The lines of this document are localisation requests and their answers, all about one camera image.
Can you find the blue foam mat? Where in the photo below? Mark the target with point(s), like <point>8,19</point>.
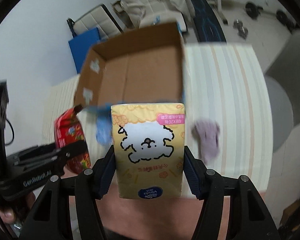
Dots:
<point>80,45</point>

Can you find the blue black exercise bench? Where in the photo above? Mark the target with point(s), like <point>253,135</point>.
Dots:
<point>207,27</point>

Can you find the chrome dumbbell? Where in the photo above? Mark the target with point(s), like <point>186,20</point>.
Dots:
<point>242,31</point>

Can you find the light blue tissue pack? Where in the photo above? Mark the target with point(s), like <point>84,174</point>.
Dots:
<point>104,126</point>

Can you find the cream puffer jacket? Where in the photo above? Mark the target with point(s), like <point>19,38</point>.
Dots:
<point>152,0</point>

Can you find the open cardboard box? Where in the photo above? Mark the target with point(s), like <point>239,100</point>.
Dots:
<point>140,66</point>

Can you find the operator hand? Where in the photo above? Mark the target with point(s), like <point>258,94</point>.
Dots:
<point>7,216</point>

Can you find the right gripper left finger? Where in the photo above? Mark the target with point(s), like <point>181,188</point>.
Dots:
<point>108,168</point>

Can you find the floor barbell with plates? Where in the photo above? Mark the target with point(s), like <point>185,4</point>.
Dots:
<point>254,11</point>

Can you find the red snack packet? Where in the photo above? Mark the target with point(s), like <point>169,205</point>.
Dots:
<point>67,130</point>

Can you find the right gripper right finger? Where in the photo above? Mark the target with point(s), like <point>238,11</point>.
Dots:
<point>192,172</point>

